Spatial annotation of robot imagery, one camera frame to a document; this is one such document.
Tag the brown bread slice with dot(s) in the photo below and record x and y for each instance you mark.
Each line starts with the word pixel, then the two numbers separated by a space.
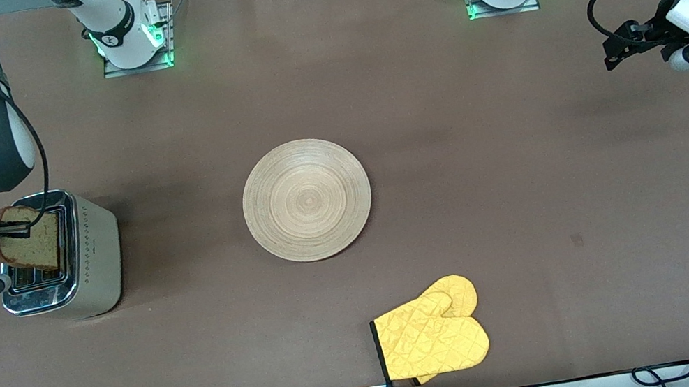
pixel 38 244

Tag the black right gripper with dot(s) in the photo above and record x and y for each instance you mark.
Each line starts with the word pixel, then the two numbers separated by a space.
pixel 10 227

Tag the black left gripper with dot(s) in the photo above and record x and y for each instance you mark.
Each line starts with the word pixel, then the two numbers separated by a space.
pixel 661 29

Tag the silver two-slot toaster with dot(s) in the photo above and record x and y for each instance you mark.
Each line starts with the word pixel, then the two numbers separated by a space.
pixel 92 248

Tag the yellow quilted oven mitt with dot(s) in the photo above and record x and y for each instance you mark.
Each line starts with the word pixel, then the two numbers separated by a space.
pixel 431 341
pixel 459 290

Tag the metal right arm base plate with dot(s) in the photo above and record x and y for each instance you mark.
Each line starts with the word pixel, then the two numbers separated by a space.
pixel 138 65

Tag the round wooden plate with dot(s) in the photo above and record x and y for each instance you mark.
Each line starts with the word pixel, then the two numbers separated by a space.
pixel 307 200

